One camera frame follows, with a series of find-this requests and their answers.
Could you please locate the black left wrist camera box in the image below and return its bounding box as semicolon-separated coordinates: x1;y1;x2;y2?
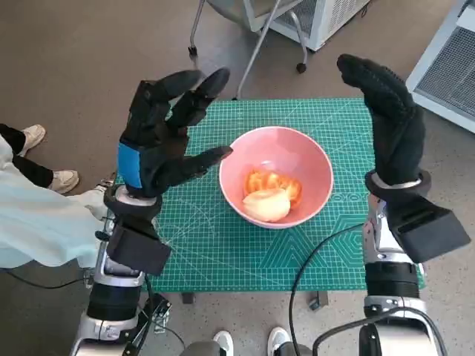
107;222;172;275

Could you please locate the pink bowl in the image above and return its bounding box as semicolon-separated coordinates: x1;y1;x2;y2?
218;125;334;230

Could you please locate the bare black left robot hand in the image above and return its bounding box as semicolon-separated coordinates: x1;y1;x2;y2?
117;67;234;200

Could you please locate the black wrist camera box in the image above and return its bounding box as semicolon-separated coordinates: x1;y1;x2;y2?
107;222;172;275
389;194;471;263

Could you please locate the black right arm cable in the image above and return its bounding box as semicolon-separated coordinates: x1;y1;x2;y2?
289;222;368;356

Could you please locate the person with white shoes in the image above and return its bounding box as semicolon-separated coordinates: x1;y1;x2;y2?
181;326;315;356

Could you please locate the grey office chair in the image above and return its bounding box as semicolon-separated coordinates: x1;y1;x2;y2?
188;0;308;101

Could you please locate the white cabinet with grey grille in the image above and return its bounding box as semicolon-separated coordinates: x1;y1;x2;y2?
405;0;475;134

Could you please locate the green cutting mat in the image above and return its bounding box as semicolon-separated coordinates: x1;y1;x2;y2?
114;98;426;294

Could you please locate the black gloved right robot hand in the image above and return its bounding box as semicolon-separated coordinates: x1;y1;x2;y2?
335;53;427;185

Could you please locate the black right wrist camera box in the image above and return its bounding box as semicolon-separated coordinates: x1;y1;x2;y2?
389;194;471;263

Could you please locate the rectangular toy bread loaf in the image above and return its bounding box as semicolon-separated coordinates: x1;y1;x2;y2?
243;168;304;208

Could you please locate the round toy bread bun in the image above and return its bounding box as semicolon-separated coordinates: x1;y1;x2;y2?
243;188;291;223

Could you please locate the black metal stand bar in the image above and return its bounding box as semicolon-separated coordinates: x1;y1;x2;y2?
122;292;174;356

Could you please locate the white appliance with grille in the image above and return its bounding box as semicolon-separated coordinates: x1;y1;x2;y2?
244;0;372;53

